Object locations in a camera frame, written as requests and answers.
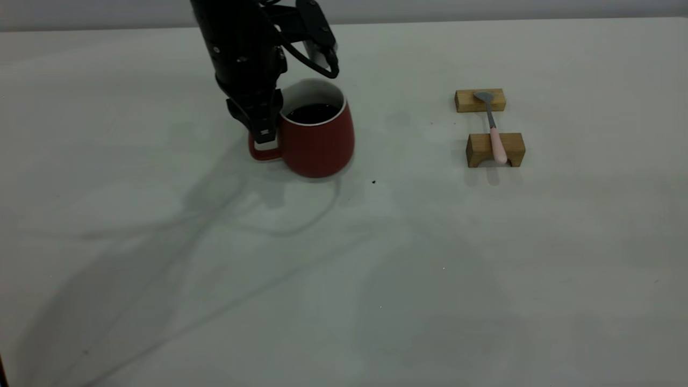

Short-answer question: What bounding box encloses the pink handled metal spoon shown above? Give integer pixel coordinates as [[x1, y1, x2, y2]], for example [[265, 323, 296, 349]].
[[474, 91, 508, 165]]

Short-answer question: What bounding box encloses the flat wooden block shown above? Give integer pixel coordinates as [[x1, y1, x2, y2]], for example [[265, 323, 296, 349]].
[[455, 89, 506, 113]]

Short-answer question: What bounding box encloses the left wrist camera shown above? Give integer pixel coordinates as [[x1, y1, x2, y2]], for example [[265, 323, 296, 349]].
[[279, 0, 339, 69]]

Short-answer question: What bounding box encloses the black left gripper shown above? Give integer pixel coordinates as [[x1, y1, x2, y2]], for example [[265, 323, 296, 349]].
[[191, 0, 288, 145]]

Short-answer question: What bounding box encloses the black left camera cable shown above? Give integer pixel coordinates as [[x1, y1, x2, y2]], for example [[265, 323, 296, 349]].
[[281, 40, 341, 80]]

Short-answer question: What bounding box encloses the arched wooden block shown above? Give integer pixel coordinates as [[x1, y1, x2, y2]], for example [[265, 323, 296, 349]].
[[465, 133, 526, 168]]

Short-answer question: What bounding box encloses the red ceramic cup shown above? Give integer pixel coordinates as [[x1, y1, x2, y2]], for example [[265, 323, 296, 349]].
[[248, 79, 355, 178]]

